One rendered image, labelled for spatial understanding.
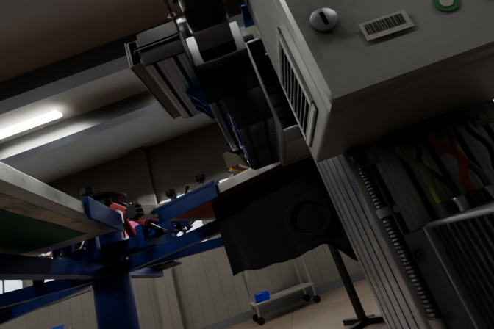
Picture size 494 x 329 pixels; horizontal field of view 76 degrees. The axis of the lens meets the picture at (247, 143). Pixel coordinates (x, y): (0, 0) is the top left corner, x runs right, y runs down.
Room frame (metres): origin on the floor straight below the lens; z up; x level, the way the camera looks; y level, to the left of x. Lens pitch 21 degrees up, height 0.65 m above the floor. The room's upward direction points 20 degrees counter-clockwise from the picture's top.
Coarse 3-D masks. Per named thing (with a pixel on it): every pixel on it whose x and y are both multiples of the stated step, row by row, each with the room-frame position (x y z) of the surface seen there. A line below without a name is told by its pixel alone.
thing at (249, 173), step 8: (264, 168) 1.10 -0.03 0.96; (272, 168) 1.10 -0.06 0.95; (240, 176) 1.14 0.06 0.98; (248, 176) 1.13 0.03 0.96; (256, 176) 1.13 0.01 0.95; (216, 184) 1.18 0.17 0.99; (224, 184) 1.17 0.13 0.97; (232, 184) 1.15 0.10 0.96; (240, 184) 1.16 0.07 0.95; (224, 192) 1.20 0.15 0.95
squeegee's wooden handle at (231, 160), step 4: (228, 152) 1.27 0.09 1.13; (224, 156) 1.28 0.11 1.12; (228, 156) 1.27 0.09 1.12; (232, 156) 1.29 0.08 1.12; (236, 156) 1.33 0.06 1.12; (240, 156) 1.37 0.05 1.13; (228, 160) 1.27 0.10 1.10; (232, 160) 1.28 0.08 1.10; (236, 160) 1.32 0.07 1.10; (240, 160) 1.36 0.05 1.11; (244, 160) 1.40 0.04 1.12; (228, 164) 1.28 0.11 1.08; (232, 164) 1.27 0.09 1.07; (236, 164) 1.30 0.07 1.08; (244, 164) 1.38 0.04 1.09; (228, 168) 1.28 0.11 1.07
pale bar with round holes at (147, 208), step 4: (144, 204) 1.27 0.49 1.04; (148, 204) 1.29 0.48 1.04; (152, 204) 1.31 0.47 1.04; (144, 208) 1.26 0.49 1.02; (148, 208) 1.28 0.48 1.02; (152, 208) 1.31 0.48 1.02; (156, 208) 1.33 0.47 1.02; (144, 212) 1.26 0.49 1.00; (148, 212) 1.28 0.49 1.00; (144, 216) 1.27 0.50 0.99; (148, 216) 1.29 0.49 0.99; (152, 216) 1.31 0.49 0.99; (156, 216) 1.33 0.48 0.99
